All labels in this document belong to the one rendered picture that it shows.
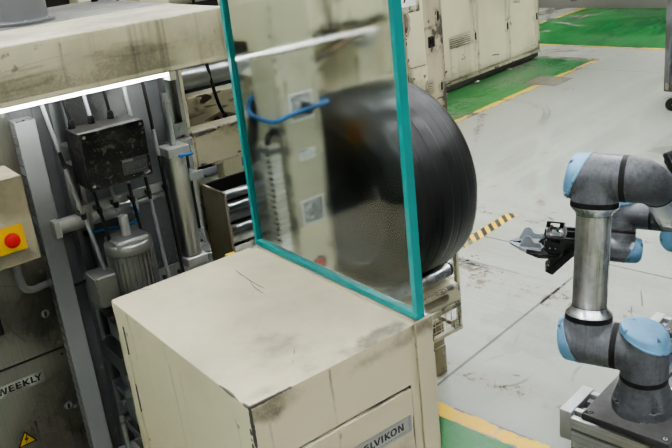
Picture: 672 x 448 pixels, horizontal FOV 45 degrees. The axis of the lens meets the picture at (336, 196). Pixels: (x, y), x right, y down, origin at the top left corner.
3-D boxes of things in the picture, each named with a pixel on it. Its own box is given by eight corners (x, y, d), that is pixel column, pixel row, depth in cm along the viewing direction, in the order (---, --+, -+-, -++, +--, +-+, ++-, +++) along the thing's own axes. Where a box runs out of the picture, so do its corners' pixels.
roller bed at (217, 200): (237, 281, 256) (223, 193, 246) (214, 268, 267) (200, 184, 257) (288, 260, 267) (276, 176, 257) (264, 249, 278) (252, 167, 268)
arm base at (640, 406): (684, 401, 204) (686, 367, 201) (660, 431, 194) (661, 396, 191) (626, 382, 214) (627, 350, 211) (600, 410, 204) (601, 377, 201)
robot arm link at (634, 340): (665, 390, 193) (667, 341, 188) (607, 379, 200) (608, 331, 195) (673, 364, 202) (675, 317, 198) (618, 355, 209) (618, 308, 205)
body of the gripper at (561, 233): (544, 219, 234) (587, 223, 232) (540, 241, 239) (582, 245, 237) (544, 237, 228) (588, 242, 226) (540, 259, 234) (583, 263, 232)
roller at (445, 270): (357, 299, 231) (357, 312, 233) (367, 305, 227) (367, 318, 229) (443, 259, 250) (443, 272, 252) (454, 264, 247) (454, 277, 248)
